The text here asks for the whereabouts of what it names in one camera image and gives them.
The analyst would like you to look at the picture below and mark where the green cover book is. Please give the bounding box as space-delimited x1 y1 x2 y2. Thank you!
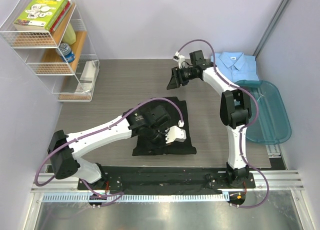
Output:
13 0 69 31

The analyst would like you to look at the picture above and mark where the aluminium frame rail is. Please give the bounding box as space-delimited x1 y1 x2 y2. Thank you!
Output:
31 170 305 193

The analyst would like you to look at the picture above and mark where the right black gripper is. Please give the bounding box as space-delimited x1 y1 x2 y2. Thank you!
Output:
166 66 198 90

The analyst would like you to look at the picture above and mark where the white paper booklet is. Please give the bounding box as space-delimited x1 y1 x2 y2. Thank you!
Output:
75 60 99 93

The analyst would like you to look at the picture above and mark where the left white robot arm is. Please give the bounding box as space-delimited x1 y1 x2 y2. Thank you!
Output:
48 105 171 190

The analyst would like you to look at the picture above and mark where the folded light blue shirt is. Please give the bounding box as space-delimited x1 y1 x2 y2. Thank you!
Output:
210 52 259 83

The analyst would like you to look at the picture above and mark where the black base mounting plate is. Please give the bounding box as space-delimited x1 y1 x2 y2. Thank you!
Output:
77 165 257 196

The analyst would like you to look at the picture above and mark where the black long sleeve shirt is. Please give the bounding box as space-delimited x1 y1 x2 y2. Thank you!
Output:
128 97 197 156

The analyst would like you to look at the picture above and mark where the white slotted cable duct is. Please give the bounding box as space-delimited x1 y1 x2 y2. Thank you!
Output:
42 192 230 203

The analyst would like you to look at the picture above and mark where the teal plastic tray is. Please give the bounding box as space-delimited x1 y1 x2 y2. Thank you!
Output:
236 80 292 145

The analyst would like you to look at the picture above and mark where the red cover book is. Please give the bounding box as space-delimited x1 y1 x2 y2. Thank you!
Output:
49 0 73 32

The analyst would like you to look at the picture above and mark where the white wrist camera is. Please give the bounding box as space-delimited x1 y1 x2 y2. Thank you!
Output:
165 120 187 144
172 51 186 69

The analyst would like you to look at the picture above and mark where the yellow green bottle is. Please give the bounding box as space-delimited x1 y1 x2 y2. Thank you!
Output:
62 23 76 45

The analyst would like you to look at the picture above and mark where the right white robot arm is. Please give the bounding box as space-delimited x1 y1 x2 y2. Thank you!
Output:
166 50 252 188

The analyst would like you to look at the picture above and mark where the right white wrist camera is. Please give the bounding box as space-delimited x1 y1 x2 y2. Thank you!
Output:
172 51 186 69

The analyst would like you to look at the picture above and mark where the blue lidded jar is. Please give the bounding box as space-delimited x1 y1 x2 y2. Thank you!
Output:
55 43 75 63

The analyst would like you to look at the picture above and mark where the grey aluminium wall post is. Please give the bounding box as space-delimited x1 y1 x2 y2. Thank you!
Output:
253 0 292 58

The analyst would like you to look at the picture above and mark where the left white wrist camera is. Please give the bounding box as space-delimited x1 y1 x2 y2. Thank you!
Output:
165 120 187 144

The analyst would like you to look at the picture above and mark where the white wire shelf rack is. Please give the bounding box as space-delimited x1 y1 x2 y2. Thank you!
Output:
0 0 100 102

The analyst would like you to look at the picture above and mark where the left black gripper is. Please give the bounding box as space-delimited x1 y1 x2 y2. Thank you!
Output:
145 125 173 154

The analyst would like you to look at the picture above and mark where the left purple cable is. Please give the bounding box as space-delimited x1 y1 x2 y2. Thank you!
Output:
33 97 186 206

